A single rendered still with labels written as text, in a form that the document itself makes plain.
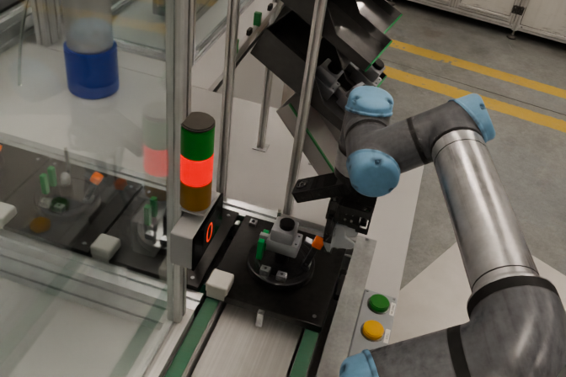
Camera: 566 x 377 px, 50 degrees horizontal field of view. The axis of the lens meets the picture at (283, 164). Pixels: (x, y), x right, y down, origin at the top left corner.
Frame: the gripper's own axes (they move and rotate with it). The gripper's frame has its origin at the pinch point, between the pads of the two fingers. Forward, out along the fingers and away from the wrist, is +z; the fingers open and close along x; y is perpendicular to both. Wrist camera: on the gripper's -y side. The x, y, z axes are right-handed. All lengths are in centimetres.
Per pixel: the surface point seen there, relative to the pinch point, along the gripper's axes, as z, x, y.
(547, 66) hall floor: 107, 351, 99
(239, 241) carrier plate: 9.5, 3.4, -18.8
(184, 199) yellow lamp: -21.7, -21.4, -20.9
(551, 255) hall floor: 107, 145, 90
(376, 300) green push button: 9.4, -1.7, 12.3
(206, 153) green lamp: -30.7, -20.3, -18.0
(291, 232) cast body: -1.9, -1.4, -7.0
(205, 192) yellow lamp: -23.3, -20.3, -18.0
